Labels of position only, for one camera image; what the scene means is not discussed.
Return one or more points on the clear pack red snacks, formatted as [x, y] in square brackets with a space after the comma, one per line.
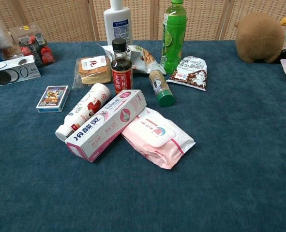
[34, 46]

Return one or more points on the spice shaker green cap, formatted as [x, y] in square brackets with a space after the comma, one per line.
[162, 90]

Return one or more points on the brown plush toy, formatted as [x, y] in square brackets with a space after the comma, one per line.
[259, 37]

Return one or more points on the woven folding screen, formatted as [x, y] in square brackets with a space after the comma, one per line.
[60, 19]

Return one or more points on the oreo cookie box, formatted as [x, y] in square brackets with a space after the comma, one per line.
[10, 72]

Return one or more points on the green tea plastic bottle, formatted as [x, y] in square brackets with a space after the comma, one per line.
[174, 38]

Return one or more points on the white pink toothpaste box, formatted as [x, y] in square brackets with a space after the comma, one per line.
[106, 124]

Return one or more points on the pink wet wipes pack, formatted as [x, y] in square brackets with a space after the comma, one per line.
[161, 140]

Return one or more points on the blue table cloth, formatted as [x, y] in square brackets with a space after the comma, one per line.
[142, 169]

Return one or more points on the playing card box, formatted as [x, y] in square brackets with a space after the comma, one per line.
[52, 98]

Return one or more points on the wrapped sandwich bread pack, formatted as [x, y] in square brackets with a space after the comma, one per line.
[93, 71]

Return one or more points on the white lotion bottle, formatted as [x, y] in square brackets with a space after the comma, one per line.
[118, 21]

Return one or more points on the brown white coffee candy bag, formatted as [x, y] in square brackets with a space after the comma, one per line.
[191, 73]

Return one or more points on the dark vinegar bottle red label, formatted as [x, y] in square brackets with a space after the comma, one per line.
[121, 70]

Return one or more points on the white milk drink bottle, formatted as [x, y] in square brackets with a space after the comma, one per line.
[84, 110]

